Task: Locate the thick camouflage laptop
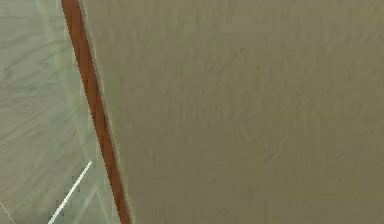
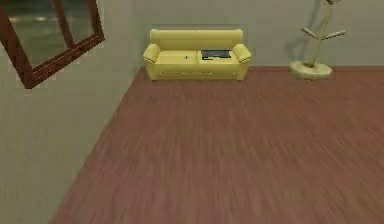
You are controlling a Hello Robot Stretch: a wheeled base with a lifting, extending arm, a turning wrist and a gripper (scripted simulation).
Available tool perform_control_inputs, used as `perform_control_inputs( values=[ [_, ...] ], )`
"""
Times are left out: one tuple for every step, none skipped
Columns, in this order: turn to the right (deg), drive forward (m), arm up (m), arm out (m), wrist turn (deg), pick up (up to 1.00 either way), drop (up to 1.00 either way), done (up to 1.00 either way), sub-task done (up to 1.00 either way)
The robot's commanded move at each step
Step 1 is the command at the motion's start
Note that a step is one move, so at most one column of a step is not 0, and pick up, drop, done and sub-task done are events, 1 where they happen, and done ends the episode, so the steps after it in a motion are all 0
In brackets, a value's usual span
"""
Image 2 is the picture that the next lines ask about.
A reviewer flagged dark camouflage laptop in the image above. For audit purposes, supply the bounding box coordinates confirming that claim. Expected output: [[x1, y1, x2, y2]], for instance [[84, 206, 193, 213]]
[[200, 49, 233, 62]]

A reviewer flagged brown framed window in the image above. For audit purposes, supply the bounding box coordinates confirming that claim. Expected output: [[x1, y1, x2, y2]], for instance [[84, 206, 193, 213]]
[[0, 0, 106, 90]]

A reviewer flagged beige coat stand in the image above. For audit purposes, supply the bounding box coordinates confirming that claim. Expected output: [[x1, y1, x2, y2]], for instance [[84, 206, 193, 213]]
[[288, 0, 348, 81]]

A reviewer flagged yellow sofa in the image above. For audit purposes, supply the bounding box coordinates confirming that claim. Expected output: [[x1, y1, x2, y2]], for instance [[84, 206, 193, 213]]
[[142, 28, 253, 82]]

